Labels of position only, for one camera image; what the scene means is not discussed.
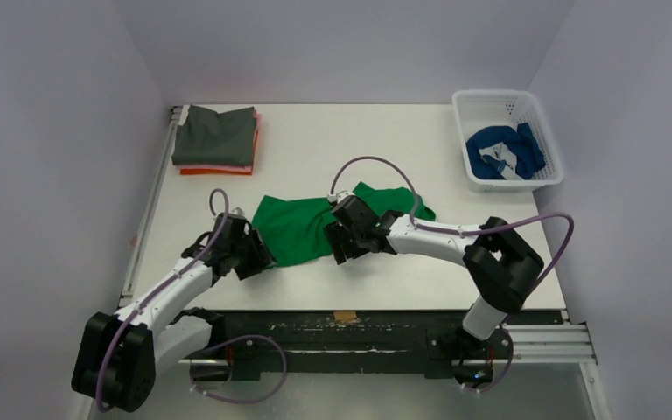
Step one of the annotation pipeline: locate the green t shirt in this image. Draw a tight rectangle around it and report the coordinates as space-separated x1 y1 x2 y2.
251 182 414 268

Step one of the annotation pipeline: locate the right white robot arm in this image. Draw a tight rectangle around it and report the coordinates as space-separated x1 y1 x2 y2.
324 192 544 356

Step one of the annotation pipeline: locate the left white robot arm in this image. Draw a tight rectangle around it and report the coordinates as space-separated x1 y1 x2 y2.
71 213 276 412

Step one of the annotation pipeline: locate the brown tape piece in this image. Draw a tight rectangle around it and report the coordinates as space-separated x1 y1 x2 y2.
333 311 359 324

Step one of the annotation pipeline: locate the folded orange t shirt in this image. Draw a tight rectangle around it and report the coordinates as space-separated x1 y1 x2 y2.
179 129 260 177

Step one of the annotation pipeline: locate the folded pink t shirt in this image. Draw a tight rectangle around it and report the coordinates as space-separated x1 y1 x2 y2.
179 109 263 174

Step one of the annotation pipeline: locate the folded grey t shirt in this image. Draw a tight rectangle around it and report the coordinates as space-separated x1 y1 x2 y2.
171 104 256 167

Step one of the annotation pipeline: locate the white plastic basket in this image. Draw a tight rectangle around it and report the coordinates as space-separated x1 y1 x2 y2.
451 89 564 193

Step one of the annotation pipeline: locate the blue white t shirt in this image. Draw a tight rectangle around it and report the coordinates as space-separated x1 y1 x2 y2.
465 122 547 181

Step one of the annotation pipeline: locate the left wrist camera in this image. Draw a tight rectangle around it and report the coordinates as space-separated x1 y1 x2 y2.
227 207 249 223

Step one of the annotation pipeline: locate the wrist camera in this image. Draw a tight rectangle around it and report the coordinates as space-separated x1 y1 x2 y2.
227 207 249 223
326 190 354 207

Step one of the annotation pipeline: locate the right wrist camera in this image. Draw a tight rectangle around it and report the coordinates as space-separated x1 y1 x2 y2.
326 190 354 207

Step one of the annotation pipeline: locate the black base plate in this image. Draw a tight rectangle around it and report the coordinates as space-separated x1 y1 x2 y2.
174 308 563 388

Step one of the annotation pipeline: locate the aluminium rail frame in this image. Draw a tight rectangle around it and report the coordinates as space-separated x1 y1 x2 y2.
118 105 613 420

